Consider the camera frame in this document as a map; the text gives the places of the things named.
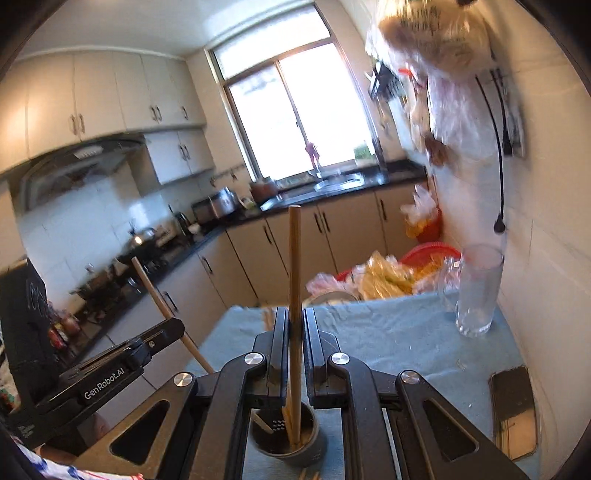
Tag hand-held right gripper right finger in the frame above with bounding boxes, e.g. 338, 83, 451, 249
302, 307, 532, 480

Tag wall socket plate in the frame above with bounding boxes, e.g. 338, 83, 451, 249
505, 83, 527, 160

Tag clear glass mug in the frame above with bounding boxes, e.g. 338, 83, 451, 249
438, 244, 505, 337

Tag blue table cloth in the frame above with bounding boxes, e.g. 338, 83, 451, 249
185, 295, 541, 480

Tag beige base cabinets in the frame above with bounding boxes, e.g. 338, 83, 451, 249
78, 185, 439, 361

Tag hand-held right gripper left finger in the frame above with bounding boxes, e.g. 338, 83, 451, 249
69, 307, 291, 480

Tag black kitchen countertop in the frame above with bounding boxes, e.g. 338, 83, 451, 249
69, 161, 428, 333

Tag white printed plastic bag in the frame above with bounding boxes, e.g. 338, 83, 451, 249
365, 0, 492, 80

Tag black smartphone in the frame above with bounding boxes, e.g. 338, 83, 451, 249
488, 366, 540, 462

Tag clear plastic bag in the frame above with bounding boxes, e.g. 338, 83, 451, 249
406, 69, 497, 167

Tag gas stove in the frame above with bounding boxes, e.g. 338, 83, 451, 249
117, 244, 171, 278

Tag pink plastic bag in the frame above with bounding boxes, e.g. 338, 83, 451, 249
307, 273, 356, 296

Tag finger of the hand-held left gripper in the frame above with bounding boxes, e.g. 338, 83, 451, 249
136, 318, 185, 366

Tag silver rice cooker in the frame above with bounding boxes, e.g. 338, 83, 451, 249
191, 187, 241, 224

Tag person's printed clothing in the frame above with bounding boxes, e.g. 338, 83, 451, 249
18, 445, 144, 480

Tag wok with lid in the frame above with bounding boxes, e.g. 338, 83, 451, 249
127, 226, 160, 250

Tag black cable with plug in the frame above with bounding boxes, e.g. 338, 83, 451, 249
475, 69, 509, 234

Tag steel range hood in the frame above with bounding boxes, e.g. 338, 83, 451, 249
18, 136, 148, 210

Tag steel water pipe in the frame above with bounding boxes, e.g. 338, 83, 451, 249
373, 136, 389, 174

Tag white upper cabinets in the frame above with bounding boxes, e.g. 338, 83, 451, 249
0, 51, 208, 175

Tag plastic bag with brown contents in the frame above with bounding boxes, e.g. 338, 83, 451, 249
409, 92, 448, 168

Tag steel pot with glass lid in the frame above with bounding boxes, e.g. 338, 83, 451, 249
69, 265, 134, 305

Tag black wall rack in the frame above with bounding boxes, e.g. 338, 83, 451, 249
367, 62, 407, 102

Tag brown pot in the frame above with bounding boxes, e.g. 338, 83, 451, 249
249, 178, 278, 204

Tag grey chopstick holder cup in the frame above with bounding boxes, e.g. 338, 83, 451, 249
249, 401, 327, 470

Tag kitchen window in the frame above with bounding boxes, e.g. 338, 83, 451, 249
208, 37, 386, 183

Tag red plastic basin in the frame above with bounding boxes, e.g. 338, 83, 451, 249
335, 244, 462, 296

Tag orange bucket with bag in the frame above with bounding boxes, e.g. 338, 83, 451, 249
399, 185, 444, 241

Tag group of condiment bottles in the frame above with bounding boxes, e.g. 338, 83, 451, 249
46, 300, 81, 352

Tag small white wall cabinet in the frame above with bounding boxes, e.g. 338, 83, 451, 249
143, 127, 217, 185

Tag steel sink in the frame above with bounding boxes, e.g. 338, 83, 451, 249
314, 173, 365, 192

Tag yellow plastic bag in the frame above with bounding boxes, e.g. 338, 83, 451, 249
358, 251, 444, 301

